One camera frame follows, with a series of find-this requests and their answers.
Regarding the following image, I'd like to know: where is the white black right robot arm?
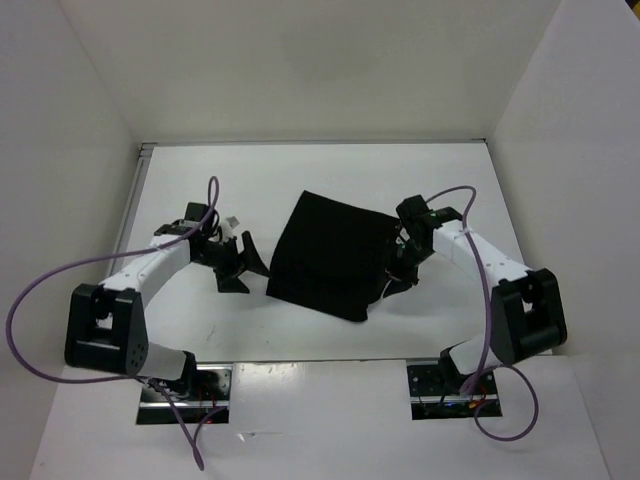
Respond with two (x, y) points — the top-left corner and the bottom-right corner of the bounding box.
(382, 196), (567, 394)

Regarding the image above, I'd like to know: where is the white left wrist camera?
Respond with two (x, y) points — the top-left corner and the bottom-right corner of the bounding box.
(219, 216), (239, 243)

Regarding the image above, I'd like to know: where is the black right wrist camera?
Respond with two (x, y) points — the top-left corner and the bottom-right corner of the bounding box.
(396, 195), (431, 227)

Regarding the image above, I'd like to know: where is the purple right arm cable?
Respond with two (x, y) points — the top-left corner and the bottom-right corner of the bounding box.
(427, 185), (541, 442)

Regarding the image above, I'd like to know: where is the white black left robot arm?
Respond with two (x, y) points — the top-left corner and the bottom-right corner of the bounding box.
(64, 217), (269, 400)

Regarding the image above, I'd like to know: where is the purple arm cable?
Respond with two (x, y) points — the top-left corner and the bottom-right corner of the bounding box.
(7, 175), (229, 472)
(427, 185), (541, 442)

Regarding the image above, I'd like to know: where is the black skirt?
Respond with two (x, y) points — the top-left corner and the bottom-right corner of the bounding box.
(266, 191), (399, 323)

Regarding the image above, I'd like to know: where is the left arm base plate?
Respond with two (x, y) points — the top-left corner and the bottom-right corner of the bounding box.
(136, 363), (233, 425)

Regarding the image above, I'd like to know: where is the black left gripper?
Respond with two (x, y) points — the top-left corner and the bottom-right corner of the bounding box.
(193, 229), (271, 292)

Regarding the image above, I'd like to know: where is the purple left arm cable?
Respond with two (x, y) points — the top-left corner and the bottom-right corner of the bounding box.
(7, 175), (229, 472)

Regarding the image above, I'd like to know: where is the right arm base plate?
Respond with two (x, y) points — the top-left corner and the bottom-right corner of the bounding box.
(406, 362), (502, 421)

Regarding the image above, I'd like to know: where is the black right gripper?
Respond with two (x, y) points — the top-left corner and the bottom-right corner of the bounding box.
(373, 237), (434, 296)

